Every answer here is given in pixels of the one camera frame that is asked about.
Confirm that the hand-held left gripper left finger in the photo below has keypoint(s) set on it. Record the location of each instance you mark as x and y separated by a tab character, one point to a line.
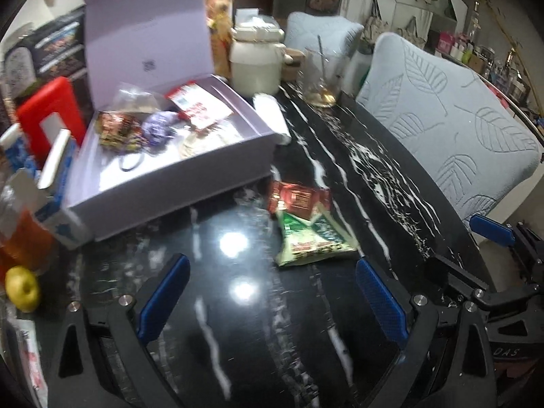
163	301

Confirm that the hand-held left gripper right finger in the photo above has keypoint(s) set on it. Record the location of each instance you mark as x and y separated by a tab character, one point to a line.
380	301

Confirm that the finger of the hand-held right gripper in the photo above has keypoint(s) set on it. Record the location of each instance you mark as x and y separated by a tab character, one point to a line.
467	276
493	230

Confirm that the green snack packet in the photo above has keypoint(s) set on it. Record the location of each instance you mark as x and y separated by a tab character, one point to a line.
312	238

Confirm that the red snack packet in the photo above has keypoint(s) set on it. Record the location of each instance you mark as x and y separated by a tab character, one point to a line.
297	197

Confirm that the lavender soft pouch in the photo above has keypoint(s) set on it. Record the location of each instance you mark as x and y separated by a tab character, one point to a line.
159	127

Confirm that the shiny red packet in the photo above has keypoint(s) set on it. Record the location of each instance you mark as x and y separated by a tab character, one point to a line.
118	129

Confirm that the red and white packet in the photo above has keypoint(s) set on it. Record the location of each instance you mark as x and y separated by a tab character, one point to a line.
199	104

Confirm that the clear plastic snack bag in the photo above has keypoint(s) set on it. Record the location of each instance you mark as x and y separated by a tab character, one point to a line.
138	100

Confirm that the lavender cardboard box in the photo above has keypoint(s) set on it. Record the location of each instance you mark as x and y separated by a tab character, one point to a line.
148	29

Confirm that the grey leaf-quilted chair cushion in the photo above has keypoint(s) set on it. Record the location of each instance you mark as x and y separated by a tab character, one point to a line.
446	114
323	34

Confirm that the blue and white carton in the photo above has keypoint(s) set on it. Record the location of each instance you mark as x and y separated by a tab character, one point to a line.
55	216

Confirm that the yellow green apple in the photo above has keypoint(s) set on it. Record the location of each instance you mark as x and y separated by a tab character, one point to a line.
22	289

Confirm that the red and white wrapper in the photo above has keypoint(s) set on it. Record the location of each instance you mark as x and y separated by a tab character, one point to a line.
32	361

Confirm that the orange drink bottle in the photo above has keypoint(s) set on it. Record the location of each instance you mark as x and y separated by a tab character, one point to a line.
23	238

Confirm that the shelf of small bottles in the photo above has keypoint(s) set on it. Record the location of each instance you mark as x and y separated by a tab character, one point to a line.
480	59

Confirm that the white paper packet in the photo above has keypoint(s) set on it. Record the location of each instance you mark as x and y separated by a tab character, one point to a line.
272	114

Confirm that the red box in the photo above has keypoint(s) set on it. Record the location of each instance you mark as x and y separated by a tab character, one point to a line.
46	106

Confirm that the glass cup with stick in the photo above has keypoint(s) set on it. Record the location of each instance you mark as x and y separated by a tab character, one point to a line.
321	80

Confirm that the white ceramic lidded pot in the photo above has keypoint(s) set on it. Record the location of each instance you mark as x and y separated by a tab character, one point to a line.
255	63

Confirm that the black snack bag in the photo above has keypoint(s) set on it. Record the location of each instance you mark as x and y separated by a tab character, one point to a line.
55	42

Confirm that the orange patterned snack bag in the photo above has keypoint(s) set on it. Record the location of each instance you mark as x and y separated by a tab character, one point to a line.
219	17

